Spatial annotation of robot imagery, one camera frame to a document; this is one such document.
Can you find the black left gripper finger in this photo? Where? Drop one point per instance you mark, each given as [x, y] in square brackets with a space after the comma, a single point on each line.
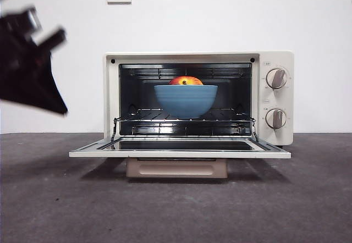
[33, 86]

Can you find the blue ribbed bowl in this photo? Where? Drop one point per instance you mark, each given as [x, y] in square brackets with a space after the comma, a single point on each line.
[185, 101]

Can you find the red yellow apple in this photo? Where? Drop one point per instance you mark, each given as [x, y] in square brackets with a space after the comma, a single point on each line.
[189, 80]

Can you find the oven temperature knob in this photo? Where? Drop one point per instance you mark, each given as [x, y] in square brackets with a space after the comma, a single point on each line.
[277, 79]

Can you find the oven timer knob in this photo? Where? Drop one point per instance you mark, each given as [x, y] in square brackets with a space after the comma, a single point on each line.
[275, 118]

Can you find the cream Toshiba toaster oven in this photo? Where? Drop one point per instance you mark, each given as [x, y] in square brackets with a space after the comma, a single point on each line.
[275, 138]

